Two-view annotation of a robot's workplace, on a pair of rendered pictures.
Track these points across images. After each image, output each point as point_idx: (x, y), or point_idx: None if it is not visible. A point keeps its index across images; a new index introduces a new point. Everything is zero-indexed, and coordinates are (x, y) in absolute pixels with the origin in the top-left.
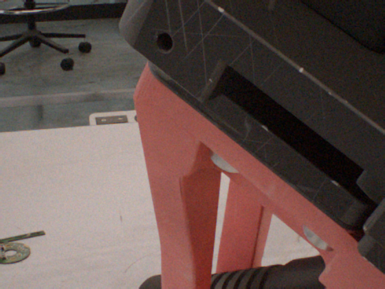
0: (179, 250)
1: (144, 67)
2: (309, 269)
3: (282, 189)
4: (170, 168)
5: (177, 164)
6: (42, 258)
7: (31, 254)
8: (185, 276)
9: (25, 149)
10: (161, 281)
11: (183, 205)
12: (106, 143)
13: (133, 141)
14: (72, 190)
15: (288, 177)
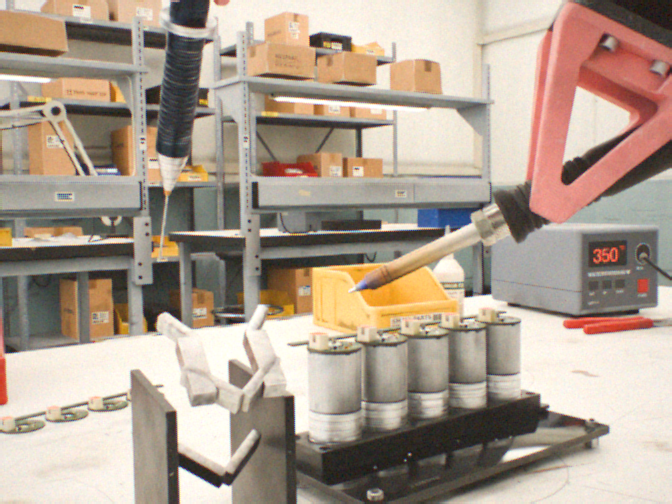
0: (561, 121)
1: (567, 6)
2: (608, 141)
3: (648, 43)
4: (575, 59)
5: (582, 54)
6: (179, 395)
7: (166, 395)
8: (560, 141)
9: (74, 355)
10: (539, 154)
11: (576, 83)
12: (149, 345)
13: (174, 342)
14: (155, 367)
15: (651, 36)
